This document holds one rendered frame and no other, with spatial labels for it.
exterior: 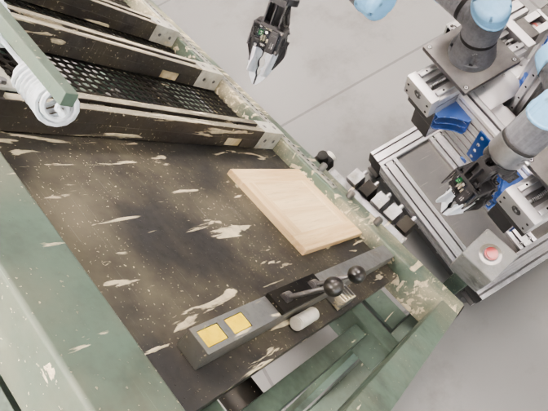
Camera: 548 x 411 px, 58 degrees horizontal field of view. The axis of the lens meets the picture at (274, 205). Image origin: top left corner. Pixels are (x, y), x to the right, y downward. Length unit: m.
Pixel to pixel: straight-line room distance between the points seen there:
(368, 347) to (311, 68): 2.02
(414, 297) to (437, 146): 1.10
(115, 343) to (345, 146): 2.26
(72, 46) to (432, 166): 1.71
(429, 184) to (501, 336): 0.77
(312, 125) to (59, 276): 2.28
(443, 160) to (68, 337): 2.16
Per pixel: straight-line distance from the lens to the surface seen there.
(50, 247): 0.67
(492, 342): 2.56
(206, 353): 0.76
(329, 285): 0.90
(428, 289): 1.59
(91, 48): 1.48
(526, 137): 0.97
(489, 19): 1.61
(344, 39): 3.12
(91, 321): 0.61
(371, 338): 1.31
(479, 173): 1.03
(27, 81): 0.81
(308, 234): 1.33
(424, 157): 2.51
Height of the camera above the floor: 2.43
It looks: 69 degrees down
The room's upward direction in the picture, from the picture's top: 16 degrees counter-clockwise
